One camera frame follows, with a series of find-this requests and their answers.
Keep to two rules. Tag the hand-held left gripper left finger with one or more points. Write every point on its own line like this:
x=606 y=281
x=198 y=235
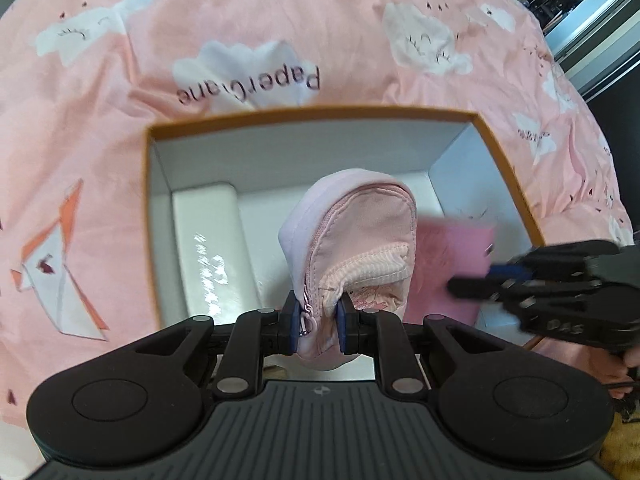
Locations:
x=291 y=327

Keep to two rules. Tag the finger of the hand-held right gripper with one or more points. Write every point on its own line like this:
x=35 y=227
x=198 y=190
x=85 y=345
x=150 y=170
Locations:
x=475 y=287
x=507 y=272

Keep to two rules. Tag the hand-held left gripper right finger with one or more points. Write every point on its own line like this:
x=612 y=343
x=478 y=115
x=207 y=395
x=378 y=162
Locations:
x=342 y=327

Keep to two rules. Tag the long white box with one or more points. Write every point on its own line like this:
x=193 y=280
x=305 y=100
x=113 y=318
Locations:
x=210 y=260

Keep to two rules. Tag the pink striped mini backpack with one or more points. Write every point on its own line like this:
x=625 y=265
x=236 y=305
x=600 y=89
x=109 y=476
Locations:
x=350 y=220

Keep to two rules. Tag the orange cardboard box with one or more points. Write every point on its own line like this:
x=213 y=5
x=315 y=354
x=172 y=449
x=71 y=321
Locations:
x=300 y=155

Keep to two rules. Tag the person's right hand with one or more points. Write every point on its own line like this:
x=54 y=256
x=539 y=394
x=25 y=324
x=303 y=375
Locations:
x=612 y=372

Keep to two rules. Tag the yellow brown patterned cloth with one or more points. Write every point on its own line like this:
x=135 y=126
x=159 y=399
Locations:
x=622 y=440

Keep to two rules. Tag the pink printed blanket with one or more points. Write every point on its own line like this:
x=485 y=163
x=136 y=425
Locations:
x=125 y=110

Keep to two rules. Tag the grey door frame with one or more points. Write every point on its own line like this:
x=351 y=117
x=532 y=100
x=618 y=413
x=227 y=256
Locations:
x=590 y=35

